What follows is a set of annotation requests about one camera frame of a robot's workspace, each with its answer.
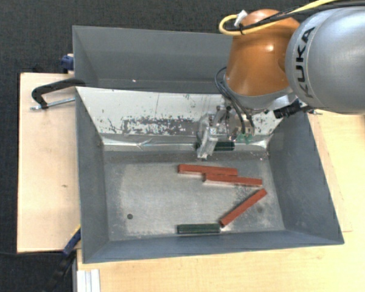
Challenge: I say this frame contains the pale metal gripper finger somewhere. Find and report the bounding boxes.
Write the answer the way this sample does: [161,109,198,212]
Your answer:
[204,127,219,159]
[196,122,209,159]

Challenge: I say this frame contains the dark green flat block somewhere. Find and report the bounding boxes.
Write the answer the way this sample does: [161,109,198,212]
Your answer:
[195,141,236,152]
[176,223,221,235]

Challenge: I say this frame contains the red-brown flat block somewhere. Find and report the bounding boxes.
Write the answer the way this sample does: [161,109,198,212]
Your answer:
[219,188,268,228]
[202,173,263,189]
[177,164,239,178]

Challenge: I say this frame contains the grey metal bin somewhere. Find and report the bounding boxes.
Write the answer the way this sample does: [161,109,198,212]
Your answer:
[72,25,345,265]

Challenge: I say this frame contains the black cylinder on white bracket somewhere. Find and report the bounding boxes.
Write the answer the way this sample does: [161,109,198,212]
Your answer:
[273,99,324,119]

